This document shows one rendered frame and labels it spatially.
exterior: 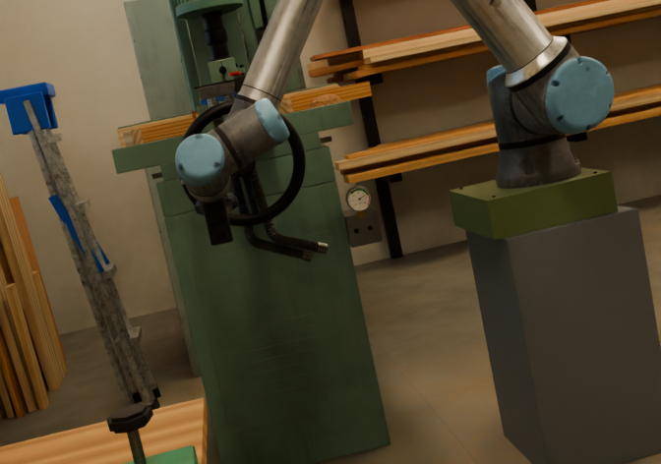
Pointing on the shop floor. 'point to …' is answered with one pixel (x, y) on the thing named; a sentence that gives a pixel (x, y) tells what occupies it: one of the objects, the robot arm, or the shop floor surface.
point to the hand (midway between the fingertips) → (220, 214)
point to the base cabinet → (281, 336)
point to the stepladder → (72, 217)
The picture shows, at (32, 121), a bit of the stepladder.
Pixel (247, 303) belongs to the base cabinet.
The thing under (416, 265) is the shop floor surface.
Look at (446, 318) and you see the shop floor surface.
